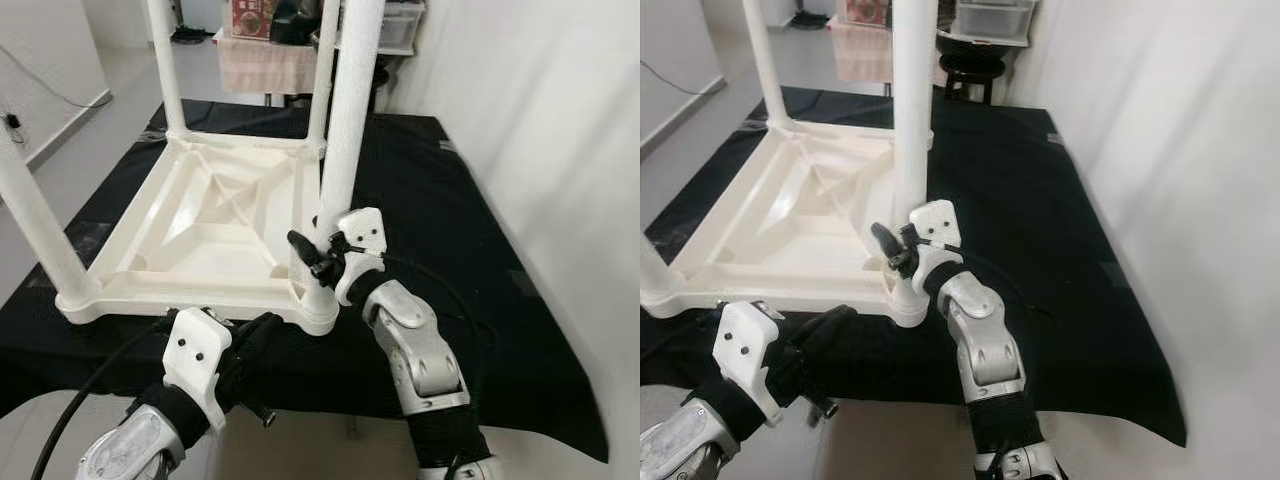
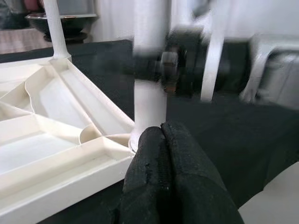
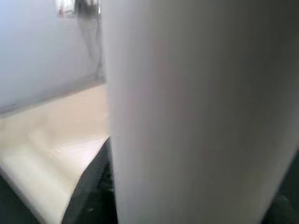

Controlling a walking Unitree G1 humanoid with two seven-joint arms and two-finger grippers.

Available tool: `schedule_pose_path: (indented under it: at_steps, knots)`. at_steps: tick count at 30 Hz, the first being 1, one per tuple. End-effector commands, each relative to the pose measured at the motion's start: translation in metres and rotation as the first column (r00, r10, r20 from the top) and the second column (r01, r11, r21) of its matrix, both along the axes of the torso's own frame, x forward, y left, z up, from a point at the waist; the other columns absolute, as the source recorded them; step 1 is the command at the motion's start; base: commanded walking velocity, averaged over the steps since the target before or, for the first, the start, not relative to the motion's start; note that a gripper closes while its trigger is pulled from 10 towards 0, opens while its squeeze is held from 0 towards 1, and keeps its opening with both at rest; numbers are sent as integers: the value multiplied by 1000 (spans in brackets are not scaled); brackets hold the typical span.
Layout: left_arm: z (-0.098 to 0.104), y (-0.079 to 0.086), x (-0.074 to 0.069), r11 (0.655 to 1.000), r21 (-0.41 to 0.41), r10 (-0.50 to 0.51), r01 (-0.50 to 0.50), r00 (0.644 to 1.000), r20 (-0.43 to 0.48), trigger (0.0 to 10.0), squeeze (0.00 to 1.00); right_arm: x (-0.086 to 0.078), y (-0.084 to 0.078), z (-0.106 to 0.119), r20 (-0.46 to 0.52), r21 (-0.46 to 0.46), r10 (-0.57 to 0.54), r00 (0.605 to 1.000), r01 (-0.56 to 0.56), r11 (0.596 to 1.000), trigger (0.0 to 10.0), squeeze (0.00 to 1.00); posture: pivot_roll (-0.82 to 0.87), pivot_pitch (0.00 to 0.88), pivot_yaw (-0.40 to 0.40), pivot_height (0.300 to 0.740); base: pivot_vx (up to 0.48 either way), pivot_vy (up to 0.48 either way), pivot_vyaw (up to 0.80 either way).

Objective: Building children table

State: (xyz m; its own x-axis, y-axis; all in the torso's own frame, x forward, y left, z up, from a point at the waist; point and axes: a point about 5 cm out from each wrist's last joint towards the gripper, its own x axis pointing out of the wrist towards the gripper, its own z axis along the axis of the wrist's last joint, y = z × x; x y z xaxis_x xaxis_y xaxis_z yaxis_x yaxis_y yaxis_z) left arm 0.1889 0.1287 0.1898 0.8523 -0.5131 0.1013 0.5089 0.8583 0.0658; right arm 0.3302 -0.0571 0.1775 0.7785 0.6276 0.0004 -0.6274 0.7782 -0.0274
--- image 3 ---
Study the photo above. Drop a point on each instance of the white plastic table leg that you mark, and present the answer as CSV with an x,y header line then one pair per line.
x,y
198,105

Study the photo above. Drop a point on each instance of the white plastic table top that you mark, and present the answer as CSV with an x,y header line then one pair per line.
x,y
46,144

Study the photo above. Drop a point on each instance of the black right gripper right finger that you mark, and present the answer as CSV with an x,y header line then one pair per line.
x,y
289,210

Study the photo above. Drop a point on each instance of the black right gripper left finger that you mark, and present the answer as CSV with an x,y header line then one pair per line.
x,y
95,196

